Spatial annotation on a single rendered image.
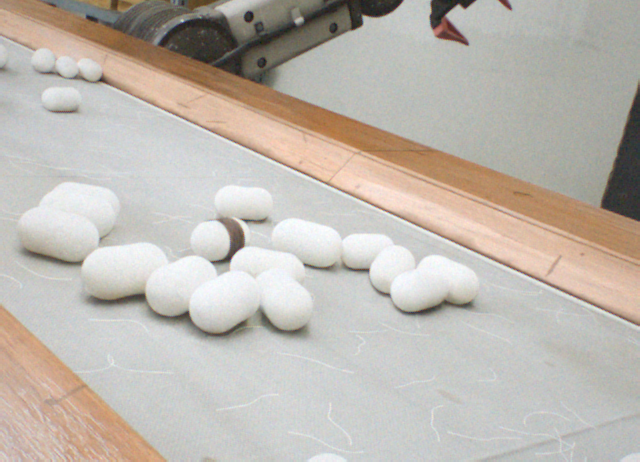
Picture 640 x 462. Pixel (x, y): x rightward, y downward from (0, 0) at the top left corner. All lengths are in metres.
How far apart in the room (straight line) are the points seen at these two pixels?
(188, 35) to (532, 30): 1.76
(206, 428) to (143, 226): 0.20
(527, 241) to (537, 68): 2.23
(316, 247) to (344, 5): 0.82
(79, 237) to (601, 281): 0.27
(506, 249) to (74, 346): 0.28
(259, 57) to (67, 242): 0.80
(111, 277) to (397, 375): 0.12
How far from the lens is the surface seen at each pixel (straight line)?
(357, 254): 0.48
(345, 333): 0.40
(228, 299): 0.37
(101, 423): 0.26
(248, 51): 1.20
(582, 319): 0.49
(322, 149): 0.68
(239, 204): 0.52
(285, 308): 0.38
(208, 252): 0.45
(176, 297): 0.38
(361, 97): 3.16
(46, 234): 0.43
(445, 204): 0.59
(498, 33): 2.85
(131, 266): 0.39
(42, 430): 0.25
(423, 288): 0.43
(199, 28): 1.15
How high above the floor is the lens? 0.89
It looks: 15 degrees down
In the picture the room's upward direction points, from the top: 11 degrees clockwise
